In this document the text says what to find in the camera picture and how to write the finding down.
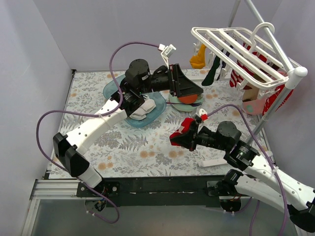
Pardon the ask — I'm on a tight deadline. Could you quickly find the red sock white pattern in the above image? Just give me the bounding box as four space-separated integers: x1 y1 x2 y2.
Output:
169 118 195 146

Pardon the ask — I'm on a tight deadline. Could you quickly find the plain white sock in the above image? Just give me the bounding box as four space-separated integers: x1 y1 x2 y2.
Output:
130 98 156 120

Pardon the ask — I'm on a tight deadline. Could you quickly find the pink sock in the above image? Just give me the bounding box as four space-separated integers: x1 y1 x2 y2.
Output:
242 98 266 116

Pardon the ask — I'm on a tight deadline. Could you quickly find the red snowflake sock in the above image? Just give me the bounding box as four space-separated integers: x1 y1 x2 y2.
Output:
262 85 295 116

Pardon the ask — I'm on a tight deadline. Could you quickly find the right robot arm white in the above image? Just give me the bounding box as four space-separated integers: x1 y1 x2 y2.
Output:
170 118 315 233

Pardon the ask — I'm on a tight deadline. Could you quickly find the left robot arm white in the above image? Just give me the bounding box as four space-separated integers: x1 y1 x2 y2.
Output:
53 59 203 197

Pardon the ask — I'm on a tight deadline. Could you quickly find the white clip hanger rack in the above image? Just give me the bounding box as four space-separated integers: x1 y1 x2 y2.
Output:
191 22 307 90

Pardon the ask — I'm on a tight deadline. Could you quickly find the orange saucer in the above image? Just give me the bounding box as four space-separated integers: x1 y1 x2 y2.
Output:
178 94 198 104

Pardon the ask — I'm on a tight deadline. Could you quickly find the light green plate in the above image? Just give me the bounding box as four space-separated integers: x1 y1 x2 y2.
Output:
166 94 203 113

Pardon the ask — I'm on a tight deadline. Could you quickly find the purple fork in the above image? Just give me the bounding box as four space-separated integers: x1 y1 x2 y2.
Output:
166 102 202 107

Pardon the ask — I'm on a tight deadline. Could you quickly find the dark green sock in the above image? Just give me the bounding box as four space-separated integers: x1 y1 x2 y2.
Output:
201 56 220 86

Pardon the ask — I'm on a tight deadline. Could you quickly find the yellow sock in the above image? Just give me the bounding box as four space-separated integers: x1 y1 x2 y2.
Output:
189 44 206 69

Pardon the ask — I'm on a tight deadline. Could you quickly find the teal plastic basin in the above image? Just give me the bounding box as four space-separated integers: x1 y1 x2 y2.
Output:
117 75 166 128

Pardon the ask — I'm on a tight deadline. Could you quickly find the beige brown striped sock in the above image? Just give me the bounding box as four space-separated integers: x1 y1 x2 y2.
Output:
242 83 259 102

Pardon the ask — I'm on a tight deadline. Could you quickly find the red white striped sock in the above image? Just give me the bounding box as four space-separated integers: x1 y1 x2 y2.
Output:
229 42 270 90

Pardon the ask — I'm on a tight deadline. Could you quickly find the floral tablecloth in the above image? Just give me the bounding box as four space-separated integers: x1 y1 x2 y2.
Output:
61 71 258 177

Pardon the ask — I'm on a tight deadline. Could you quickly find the metal drying stand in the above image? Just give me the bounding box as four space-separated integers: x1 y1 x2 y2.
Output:
198 0 308 168

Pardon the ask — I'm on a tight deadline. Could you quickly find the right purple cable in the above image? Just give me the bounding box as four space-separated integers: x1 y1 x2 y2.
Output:
208 104 288 236

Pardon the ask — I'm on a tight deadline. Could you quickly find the purple cable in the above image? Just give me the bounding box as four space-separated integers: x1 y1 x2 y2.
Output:
36 42 160 224
208 104 288 236

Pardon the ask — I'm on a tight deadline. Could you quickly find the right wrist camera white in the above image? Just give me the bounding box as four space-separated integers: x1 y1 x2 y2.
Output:
195 108 208 122

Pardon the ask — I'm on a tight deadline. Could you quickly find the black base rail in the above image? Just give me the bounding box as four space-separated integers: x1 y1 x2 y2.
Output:
76 176 252 212

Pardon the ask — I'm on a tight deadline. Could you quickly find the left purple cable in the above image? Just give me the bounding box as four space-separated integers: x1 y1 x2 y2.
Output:
36 42 160 224

